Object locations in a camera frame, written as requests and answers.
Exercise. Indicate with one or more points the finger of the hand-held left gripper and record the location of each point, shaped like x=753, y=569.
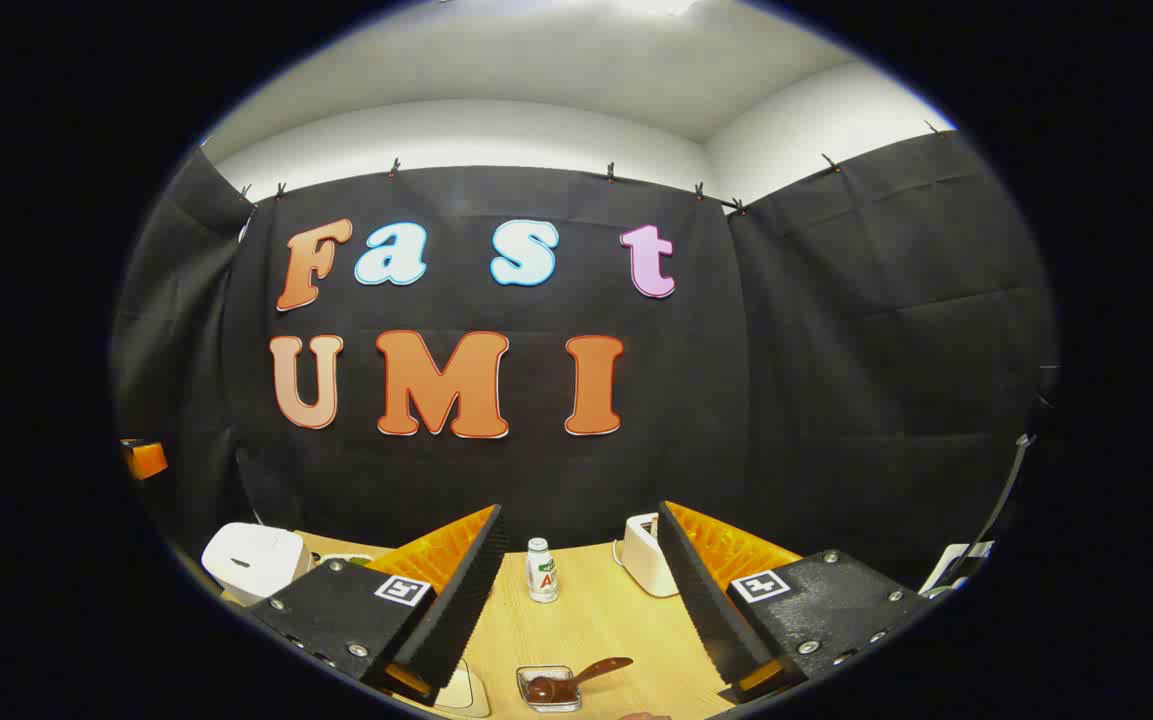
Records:
x=146, y=460

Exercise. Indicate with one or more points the white rice cooker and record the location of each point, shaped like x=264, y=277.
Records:
x=251, y=560

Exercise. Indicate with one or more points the white drink bottle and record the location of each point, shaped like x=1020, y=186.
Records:
x=541, y=575

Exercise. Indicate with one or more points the black backdrop cloth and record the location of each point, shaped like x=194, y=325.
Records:
x=786, y=400

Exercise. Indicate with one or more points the white toaster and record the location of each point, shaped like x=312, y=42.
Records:
x=644, y=555

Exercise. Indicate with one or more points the brown wooden spoon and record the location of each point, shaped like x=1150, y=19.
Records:
x=576, y=680

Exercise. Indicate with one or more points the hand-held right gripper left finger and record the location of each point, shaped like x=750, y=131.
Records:
x=456, y=610

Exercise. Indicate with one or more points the white printed board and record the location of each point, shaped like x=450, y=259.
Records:
x=956, y=565

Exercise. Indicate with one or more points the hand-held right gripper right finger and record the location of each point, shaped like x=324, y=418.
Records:
x=701, y=610

